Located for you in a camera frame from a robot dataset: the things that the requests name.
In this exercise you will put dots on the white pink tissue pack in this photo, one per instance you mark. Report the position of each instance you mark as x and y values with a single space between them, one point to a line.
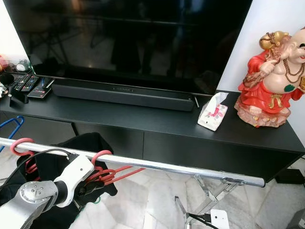
212 114

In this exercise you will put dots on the small black box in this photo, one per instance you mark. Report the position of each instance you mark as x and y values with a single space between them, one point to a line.
39 90

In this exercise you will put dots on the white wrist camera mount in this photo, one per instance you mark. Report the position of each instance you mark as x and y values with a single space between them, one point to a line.
219 218
76 171

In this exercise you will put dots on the red laughing Buddha figurine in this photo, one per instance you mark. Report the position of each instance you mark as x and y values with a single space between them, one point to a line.
267 90

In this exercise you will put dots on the blue clothes hanger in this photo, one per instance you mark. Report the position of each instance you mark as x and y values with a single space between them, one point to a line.
15 125

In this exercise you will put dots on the black flat screen television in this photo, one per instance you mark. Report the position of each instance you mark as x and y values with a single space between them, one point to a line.
124 36

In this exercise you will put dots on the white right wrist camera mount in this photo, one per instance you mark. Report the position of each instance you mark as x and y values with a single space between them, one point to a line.
219 218

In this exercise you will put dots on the black microphone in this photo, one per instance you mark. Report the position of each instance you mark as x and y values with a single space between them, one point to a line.
5 78

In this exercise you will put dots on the black soundbar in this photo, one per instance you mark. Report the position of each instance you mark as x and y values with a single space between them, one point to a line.
124 95

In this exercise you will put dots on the red clothes hanger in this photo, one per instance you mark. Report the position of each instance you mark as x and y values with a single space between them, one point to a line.
116 172
19 140

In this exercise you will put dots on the black TV cabinet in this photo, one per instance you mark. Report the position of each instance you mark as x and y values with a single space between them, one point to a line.
162 129

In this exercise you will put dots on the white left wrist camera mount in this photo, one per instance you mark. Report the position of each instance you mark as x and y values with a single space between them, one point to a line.
76 171

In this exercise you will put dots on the black shirt with green logo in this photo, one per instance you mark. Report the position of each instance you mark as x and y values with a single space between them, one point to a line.
50 167

